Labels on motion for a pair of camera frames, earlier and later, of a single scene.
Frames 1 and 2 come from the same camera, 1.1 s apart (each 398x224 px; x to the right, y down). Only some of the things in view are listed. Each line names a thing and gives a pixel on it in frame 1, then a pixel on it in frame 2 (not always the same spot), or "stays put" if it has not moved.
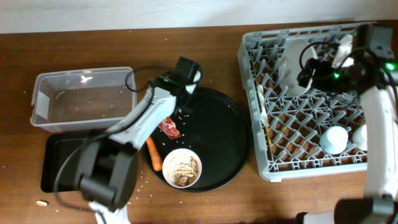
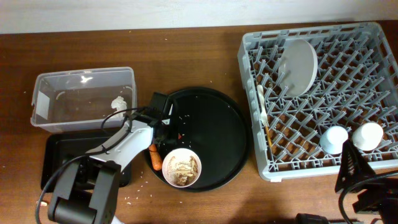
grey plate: [293, 56] stays put
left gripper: [194, 102] → [173, 135]
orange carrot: [155, 157] stays put
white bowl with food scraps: [181, 168] stays put
